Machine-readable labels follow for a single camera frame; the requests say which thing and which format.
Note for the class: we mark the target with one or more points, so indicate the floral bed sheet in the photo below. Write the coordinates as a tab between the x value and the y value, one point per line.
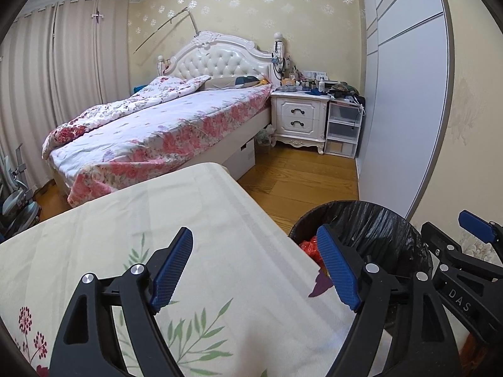
177	125

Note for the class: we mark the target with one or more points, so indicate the floral beige tablecloth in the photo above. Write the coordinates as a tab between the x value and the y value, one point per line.
118	224

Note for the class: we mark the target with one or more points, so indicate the beige pleated curtain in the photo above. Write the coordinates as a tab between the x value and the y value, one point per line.
59	66

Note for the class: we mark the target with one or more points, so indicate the crumpled clear plastic bag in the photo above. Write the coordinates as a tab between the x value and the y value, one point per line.
264	135

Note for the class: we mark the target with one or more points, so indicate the white bed frame tufted headboard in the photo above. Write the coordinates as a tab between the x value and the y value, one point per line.
220	61

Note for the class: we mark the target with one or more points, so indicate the white nightstand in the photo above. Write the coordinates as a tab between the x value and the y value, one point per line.
298	114

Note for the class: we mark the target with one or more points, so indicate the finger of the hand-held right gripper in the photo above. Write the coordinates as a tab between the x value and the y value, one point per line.
446	249
477	226

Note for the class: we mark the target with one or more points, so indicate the white under-bed box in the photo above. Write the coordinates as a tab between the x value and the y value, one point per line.
239	161

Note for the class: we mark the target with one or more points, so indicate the thin bent metal rod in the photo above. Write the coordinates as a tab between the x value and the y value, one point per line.
194	21

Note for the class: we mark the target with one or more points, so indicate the red plastic mesh bag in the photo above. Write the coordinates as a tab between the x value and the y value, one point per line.
312	249

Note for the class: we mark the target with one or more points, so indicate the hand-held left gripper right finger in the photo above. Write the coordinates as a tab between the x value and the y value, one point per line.
338	269

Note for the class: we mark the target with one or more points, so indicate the grey sliding wardrobe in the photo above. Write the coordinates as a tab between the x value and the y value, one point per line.
408	106

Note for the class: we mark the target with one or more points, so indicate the white wall socket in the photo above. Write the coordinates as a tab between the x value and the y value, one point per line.
314	74

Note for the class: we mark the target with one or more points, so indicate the floral quilt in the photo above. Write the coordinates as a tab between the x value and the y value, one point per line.
118	110

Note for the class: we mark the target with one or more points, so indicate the clutter of small bottles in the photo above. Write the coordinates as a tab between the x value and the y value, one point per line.
314	86

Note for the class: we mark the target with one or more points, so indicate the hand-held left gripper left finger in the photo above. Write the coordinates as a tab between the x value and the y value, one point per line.
173	273

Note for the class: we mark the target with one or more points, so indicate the grey office chair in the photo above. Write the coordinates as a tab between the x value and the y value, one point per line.
19	208

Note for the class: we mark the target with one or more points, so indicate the clear plastic drawer unit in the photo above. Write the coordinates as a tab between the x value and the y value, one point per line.
342	129

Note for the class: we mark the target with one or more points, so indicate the beige pillow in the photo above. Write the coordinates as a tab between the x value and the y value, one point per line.
220	83

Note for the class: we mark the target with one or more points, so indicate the bin with black liner bag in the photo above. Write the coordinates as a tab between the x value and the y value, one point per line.
373	224

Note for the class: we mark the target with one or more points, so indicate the dark cloth item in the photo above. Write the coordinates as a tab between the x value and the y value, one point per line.
245	81

